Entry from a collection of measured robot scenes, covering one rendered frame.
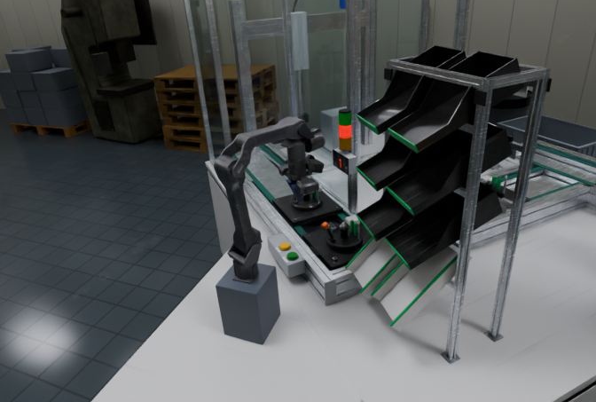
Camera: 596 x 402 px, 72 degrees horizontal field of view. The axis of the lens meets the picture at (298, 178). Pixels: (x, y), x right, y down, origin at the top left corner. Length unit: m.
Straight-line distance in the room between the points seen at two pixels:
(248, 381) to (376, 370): 0.36
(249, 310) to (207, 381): 0.22
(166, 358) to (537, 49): 4.80
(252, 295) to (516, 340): 0.80
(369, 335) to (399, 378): 0.17
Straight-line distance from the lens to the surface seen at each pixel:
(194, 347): 1.43
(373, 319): 1.44
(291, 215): 1.78
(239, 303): 1.30
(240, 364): 1.35
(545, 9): 5.30
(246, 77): 2.35
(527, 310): 1.59
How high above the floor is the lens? 1.86
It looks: 25 degrees down
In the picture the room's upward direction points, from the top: 4 degrees counter-clockwise
